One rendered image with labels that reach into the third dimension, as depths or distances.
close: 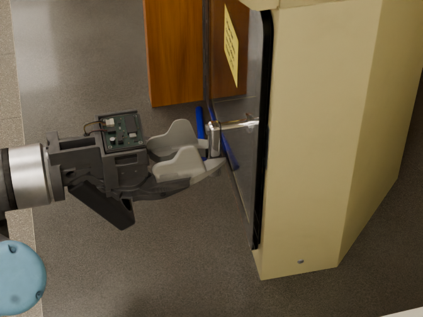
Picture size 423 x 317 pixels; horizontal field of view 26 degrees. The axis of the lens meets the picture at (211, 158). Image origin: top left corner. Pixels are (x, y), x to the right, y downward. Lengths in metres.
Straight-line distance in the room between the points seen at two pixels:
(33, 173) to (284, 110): 0.30
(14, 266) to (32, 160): 0.18
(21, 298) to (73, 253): 0.38
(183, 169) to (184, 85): 0.39
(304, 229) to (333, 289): 0.11
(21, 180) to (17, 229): 1.51
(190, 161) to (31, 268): 0.26
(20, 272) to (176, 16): 0.57
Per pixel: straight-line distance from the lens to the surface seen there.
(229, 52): 1.17
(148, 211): 1.35
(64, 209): 1.37
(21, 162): 1.08
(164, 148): 1.14
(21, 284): 0.95
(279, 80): 1.00
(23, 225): 2.59
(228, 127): 1.10
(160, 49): 1.42
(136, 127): 1.08
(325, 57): 0.99
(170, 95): 1.49
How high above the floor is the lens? 1.99
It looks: 47 degrees down
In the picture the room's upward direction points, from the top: straight up
